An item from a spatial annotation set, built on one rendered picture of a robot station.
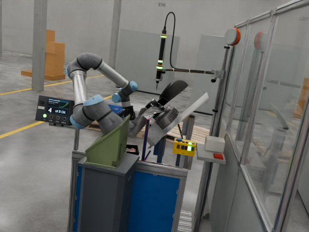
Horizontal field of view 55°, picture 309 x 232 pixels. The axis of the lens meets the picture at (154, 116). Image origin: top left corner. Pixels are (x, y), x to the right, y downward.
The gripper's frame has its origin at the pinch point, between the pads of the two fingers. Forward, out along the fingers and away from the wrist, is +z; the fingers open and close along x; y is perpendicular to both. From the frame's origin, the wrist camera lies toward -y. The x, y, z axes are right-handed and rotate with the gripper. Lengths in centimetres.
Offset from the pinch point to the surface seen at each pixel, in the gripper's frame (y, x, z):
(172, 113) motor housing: 36.6, 15.2, -4.9
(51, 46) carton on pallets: -385, 719, -124
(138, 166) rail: 8.5, -26.3, 22.9
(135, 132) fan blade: 4.8, 2.1, 3.5
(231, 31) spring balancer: 98, 50, -64
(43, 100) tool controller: -52, -28, -38
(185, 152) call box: 46, -29, 15
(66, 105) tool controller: -35, -28, -32
